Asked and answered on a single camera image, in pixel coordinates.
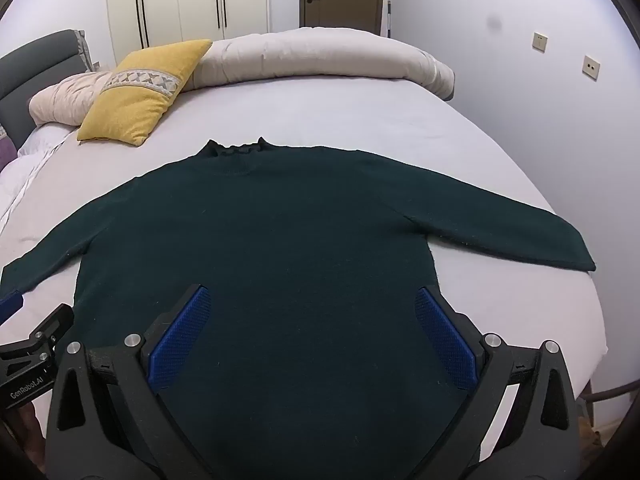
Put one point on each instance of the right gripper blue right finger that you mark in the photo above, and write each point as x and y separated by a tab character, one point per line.
519	417

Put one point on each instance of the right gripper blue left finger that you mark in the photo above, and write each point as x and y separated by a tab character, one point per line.
107	420

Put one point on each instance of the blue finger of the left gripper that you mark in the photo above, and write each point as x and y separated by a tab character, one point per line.
9	305

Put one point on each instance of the dark green knit sweater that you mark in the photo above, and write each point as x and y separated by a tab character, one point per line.
313	364

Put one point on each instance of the white pillow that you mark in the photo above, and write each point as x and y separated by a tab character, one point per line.
18	176

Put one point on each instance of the purple patterned cushion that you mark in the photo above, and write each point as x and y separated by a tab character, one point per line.
8	151

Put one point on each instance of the yellow patterned cushion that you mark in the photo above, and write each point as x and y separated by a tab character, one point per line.
139	91

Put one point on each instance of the dark grey upholstered headboard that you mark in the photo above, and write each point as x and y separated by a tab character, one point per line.
34	67

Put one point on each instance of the beige rolled duvet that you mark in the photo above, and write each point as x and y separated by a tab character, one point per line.
308	51

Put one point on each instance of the white wardrobe with black handles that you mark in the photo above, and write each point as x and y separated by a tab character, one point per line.
138	24

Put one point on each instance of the beige wall socket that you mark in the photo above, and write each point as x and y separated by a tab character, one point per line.
590	67
539	42

